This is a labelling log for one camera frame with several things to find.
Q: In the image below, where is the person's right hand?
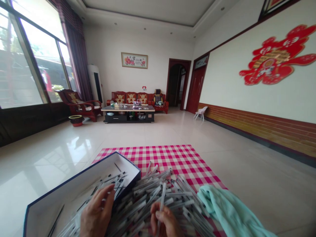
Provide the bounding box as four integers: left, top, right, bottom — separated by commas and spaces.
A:
150, 202, 185, 237

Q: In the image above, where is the person's left hand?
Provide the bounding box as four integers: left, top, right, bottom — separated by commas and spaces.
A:
80, 184, 116, 237

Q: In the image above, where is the single white pen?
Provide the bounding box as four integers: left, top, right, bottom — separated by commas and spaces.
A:
157, 182, 167, 237

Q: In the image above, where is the pile of white pens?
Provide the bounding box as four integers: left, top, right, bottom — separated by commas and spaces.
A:
57, 160, 219, 237

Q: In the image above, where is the white cardboard box blue outside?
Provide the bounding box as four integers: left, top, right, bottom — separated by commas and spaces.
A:
23, 151, 142, 237

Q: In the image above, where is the mint green cloth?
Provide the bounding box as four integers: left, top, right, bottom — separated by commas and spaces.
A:
197, 184, 272, 237

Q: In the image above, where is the pink white checkered tablecloth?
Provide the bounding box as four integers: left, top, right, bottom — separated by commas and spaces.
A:
91, 144, 229, 237

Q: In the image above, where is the red round basin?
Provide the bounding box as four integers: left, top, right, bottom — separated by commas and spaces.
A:
68, 115, 85, 127

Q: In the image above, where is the black coffee table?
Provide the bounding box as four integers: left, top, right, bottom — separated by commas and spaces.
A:
100, 104, 156, 124

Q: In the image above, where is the red wooden armchair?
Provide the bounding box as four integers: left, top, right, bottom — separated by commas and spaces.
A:
55, 89, 103, 123

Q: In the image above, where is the small pink chair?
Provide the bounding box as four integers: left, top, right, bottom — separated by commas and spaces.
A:
194, 106, 208, 121

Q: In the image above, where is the red wooden sofa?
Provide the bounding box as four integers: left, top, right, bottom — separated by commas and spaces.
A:
106, 91, 170, 115

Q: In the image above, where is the black massage cushion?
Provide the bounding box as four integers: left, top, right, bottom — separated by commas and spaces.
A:
153, 89, 165, 107

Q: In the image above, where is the white standing air conditioner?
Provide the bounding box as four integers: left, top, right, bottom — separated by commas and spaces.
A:
88, 64, 104, 104

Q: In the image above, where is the red wooden door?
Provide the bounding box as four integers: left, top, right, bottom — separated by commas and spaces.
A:
185, 53, 210, 115

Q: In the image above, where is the arched red doorway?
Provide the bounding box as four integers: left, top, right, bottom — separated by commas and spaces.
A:
166, 58, 192, 111

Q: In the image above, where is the framed flower picture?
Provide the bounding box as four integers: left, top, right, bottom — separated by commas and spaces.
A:
121, 52, 148, 69

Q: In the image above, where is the purple curtain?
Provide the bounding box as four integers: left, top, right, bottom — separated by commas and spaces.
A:
53, 0, 93, 102

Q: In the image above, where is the large window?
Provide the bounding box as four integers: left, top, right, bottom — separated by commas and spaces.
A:
0, 0, 77, 110

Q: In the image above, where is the red paper wall decoration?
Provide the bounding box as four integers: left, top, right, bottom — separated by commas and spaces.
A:
239, 24, 316, 86

